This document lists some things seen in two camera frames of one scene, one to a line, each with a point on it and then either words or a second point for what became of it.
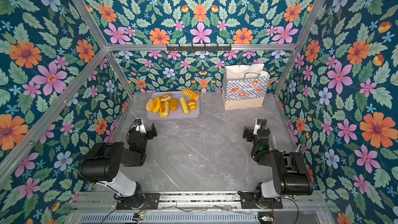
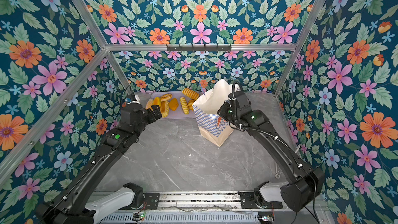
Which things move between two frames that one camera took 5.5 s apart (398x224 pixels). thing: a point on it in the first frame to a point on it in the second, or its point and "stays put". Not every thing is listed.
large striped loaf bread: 191,94 stays put
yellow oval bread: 156,105 stays put
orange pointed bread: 173,104 stays put
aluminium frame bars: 107,47 stays put
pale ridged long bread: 185,105 stays put
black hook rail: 199,49 stays put
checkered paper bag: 244,86 to 215,127
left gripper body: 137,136 to 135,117
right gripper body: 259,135 to 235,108
